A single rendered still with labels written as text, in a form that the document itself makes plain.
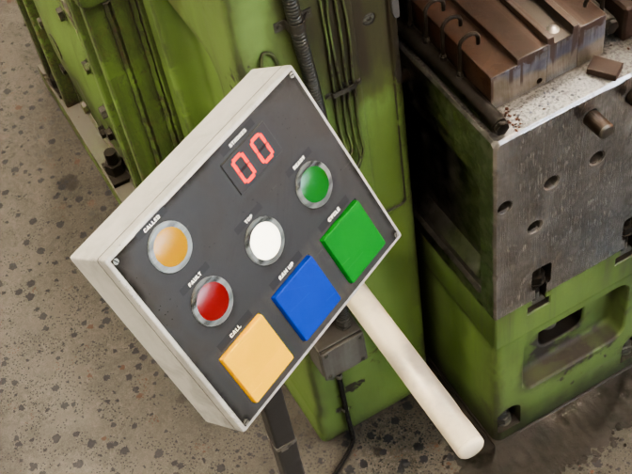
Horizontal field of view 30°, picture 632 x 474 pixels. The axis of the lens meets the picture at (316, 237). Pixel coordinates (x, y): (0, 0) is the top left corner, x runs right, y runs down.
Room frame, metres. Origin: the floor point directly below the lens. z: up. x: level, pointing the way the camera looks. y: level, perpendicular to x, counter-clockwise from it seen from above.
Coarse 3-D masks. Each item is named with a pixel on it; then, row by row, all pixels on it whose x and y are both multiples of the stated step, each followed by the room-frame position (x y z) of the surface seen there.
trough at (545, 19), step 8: (520, 0) 1.31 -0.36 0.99; (528, 0) 1.30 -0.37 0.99; (536, 0) 1.30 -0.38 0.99; (544, 0) 1.28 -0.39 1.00; (528, 8) 1.29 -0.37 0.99; (536, 8) 1.28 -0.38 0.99; (544, 8) 1.28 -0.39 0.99; (552, 8) 1.26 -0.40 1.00; (536, 16) 1.27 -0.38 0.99; (544, 16) 1.26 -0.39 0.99; (552, 16) 1.26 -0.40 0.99; (560, 16) 1.25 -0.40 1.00; (544, 24) 1.25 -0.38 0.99; (560, 24) 1.24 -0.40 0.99; (568, 24) 1.23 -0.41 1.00; (560, 32) 1.22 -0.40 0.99; (568, 32) 1.22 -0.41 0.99
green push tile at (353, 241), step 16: (352, 208) 0.93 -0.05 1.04; (336, 224) 0.91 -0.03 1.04; (352, 224) 0.92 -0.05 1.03; (368, 224) 0.93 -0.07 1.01; (320, 240) 0.89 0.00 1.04; (336, 240) 0.90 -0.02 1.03; (352, 240) 0.90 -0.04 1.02; (368, 240) 0.91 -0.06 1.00; (384, 240) 0.92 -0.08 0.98; (336, 256) 0.88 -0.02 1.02; (352, 256) 0.89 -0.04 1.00; (368, 256) 0.90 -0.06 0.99; (352, 272) 0.87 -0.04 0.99
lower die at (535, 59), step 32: (416, 0) 1.36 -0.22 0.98; (448, 0) 1.34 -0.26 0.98; (480, 0) 1.32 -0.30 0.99; (512, 0) 1.29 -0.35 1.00; (576, 0) 1.28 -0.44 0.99; (448, 32) 1.28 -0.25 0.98; (480, 32) 1.26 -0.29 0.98; (512, 32) 1.24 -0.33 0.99; (544, 32) 1.22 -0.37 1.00; (576, 32) 1.22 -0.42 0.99; (480, 64) 1.20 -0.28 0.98; (512, 64) 1.19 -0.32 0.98; (544, 64) 1.20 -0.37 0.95; (576, 64) 1.22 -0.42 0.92; (512, 96) 1.18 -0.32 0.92
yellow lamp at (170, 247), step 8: (160, 232) 0.83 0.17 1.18; (168, 232) 0.84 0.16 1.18; (176, 232) 0.84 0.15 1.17; (160, 240) 0.83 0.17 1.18; (168, 240) 0.83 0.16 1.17; (176, 240) 0.83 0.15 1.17; (184, 240) 0.84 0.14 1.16; (160, 248) 0.82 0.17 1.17; (168, 248) 0.82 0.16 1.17; (176, 248) 0.83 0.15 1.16; (184, 248) 0.83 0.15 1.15; (160, 256) 0.81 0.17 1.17; (168, 256) 0.82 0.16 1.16; (176, 256) 0.82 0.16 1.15; (184, 256) 0.82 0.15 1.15; (168, 264) 0.81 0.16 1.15; (176, 264) 0.81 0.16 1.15
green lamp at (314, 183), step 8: (312, 168) 0.95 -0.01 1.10; (320, 168) 0.96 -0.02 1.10; (304, 176) 0.94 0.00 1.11; (312, 176) 0.94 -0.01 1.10; (320, 176) 0.95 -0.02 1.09; (304, 184) 0.93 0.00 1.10; (312, 184) 0.94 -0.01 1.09; (320, 184) 0.94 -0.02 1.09; (328, 184) 0.95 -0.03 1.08; (304, 192) 0.93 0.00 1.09; (312, 192) 0.93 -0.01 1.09; (320, 192) 0.93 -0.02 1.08; (312, 200) 0.92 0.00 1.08; (320, 200) 0.93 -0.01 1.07
